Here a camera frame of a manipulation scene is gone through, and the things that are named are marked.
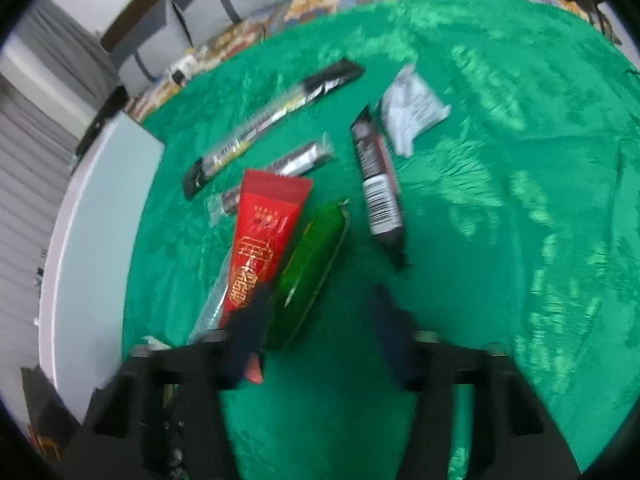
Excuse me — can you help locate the white charger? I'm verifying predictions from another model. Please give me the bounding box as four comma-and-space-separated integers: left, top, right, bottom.
167, 55, 201, 86

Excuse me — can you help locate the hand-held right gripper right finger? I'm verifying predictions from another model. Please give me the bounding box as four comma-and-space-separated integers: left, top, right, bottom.
367, 284, 583, 480

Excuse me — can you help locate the red snack packet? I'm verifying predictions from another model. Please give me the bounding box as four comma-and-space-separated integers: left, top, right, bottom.
217, 170, 314, 386

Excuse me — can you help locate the small dark sausage packet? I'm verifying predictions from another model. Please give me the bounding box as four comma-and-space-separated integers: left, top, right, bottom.
206, 132, 335, 226

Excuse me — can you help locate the grey curtain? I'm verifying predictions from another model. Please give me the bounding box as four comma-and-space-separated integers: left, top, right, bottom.
0, 0, 118, 321

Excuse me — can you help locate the clear long packet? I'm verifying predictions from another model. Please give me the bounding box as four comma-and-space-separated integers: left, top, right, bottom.
187, 250, 236, 346

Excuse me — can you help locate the black bar packet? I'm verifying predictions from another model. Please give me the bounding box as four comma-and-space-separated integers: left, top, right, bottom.
350, 105, 412, 271

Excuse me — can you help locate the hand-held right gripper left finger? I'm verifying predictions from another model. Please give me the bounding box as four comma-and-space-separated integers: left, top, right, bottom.
65, 285, 273, 480

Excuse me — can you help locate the long black stick packet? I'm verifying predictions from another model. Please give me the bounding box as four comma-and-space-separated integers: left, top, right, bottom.
182, 58, 365, 200

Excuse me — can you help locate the white cardboard box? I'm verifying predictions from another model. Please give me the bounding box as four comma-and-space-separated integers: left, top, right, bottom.
37, 110, 166, 426

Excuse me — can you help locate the green snack packet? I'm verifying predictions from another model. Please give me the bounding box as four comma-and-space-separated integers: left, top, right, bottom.
265, 199, 351, 351

